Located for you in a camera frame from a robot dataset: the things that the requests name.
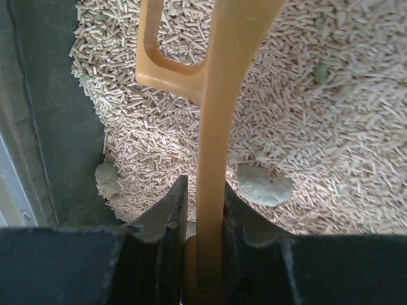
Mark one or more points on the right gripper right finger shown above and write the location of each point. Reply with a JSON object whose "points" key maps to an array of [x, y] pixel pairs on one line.
{"points": [[264, 264]]}

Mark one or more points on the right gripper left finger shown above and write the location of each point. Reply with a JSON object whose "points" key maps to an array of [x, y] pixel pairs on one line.
{"points": [[139, 263]]}

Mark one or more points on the yellow litter scoop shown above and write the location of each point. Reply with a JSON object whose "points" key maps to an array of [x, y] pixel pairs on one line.
{"points": [[236, 31]]}

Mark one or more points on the dark brown litter box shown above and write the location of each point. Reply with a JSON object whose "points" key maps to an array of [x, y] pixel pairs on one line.
{"points": [[52, 135]]}

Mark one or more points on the beige litter pellets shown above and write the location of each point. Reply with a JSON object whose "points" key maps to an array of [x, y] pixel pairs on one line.
{"points": [[342, 143]]}

